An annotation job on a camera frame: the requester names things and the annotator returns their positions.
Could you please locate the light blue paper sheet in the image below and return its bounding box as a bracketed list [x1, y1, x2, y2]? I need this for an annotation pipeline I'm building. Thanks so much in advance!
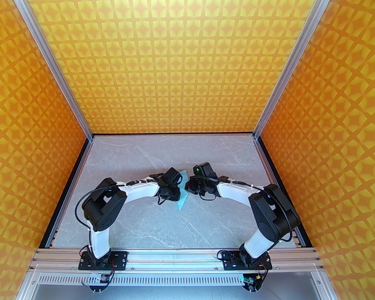
[174, 169, 190, 212]

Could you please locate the thin black table edge strip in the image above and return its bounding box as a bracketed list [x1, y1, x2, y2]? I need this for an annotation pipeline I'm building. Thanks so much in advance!
[92, 132, 256, 137]

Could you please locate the small circuit board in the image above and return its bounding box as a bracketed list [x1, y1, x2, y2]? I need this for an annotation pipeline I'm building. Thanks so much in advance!
[87, 273, 112, 293]
[241, 274, 263, 293]

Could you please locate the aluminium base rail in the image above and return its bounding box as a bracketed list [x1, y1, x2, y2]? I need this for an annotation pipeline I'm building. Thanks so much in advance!
[30, 248, 324, 273]

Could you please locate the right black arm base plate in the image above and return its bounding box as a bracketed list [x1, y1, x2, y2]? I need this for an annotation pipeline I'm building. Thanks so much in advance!
[222, 251, 273, 271]

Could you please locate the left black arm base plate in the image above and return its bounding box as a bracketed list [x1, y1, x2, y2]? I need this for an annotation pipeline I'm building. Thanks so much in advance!
[78, 251, 128, 271]

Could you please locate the white slotted cable duct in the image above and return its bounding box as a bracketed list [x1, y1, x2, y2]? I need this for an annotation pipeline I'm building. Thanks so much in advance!
[37, 272, 322, 288]

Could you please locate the aluminium corner post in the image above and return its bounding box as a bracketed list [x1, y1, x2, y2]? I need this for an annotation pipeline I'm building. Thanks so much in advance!
[252, 0, 341, 140]
[3, 0, 94, 141]

